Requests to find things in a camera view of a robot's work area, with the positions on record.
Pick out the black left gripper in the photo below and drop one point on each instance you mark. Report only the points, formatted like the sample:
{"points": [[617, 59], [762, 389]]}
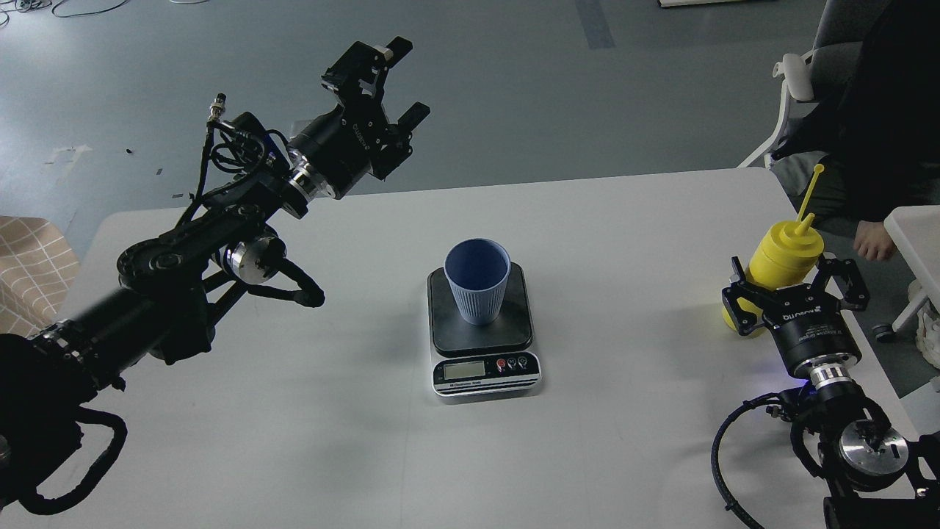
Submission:
{"points": [[334, 152]]}

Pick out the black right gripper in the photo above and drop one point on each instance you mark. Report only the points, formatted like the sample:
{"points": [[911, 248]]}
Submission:
{"points": [[805, 321]]}

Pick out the yellow squeeze bottle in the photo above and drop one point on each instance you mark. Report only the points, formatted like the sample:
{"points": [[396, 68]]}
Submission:
{"points": [[788, 250]]}

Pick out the blue ribbed cup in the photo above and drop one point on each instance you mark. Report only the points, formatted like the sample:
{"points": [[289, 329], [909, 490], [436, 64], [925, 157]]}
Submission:
{"points": [[477, 271]]}

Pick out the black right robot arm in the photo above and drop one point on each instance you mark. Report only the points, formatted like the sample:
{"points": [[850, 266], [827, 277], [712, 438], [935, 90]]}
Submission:
{"points": [[875, 476]]}

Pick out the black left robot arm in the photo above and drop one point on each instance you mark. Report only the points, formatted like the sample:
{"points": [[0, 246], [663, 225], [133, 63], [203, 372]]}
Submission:
{"points": [[175, 288]]}

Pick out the black digital kitchen scale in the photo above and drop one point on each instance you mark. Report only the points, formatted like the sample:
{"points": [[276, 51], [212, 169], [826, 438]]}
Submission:
{"points": [[474, 362]]}

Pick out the person's hand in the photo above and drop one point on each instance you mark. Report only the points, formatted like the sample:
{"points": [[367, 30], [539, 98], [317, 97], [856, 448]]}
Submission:
{"points": [[873, 242]]}

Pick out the white side table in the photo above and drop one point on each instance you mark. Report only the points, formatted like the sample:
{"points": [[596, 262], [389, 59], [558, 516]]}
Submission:
{"points": [[915, 232]]}

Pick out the seated person in black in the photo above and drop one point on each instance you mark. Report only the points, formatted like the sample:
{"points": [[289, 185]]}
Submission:
{"points": [[877, 134]]}

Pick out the grey office chair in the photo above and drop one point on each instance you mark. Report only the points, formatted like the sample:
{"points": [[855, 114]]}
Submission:
{"points": [[807, 78]]}

